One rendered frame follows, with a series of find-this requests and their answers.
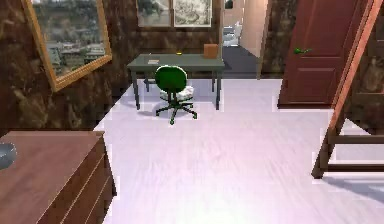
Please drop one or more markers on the pale framed wall picture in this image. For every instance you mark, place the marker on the pale framed wall picture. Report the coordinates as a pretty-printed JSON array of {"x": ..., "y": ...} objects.
[{"x": 192, "y": 12}]

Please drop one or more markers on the dark red room door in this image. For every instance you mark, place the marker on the dark red room door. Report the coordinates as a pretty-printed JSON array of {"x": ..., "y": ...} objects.
[{"x": 320, "y": 50}]

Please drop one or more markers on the wood framed landscape picture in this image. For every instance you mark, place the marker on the wood framed landscape picture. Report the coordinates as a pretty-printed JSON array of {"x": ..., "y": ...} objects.
[{"x": 71, "y": 36}]

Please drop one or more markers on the grey bowl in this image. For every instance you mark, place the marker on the grey bowl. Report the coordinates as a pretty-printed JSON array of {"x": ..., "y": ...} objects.
[{"x": 6, "y": 155}]

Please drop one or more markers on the white toilet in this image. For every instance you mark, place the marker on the white toilet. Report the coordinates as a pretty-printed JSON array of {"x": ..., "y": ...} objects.
[{"x": 232, "y": 35}]

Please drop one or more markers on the brown chest of drawers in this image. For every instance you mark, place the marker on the brown chest of drawers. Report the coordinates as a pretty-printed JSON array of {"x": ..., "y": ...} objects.
[{"x": 50, "y": 176}]

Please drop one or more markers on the green office chair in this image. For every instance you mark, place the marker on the green office chair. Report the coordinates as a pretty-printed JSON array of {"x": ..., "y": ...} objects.
[{"x": 171, "y": 80}]

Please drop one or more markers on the small yellow object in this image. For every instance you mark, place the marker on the small yellow object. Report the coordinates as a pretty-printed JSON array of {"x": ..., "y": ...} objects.
[{"x": 179, "y": 52}]

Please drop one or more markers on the brown cardboard box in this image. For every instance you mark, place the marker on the brown cardboard box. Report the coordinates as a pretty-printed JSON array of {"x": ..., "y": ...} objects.
[{"x": 210, "y": 51}]

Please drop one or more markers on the grey framed wall picture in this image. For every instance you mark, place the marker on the grey framed wall picture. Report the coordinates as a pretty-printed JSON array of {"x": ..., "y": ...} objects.
[{"x": 154, "y": 12}]

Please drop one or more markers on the dark green desk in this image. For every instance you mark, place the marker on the dark green desk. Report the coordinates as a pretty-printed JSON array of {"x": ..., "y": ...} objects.
[{"x": 186, "y": 62}]

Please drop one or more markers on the grey paper sheet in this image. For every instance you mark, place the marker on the grey paper sheet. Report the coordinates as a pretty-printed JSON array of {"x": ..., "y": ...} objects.
[{"x": 153, "y": 61}]

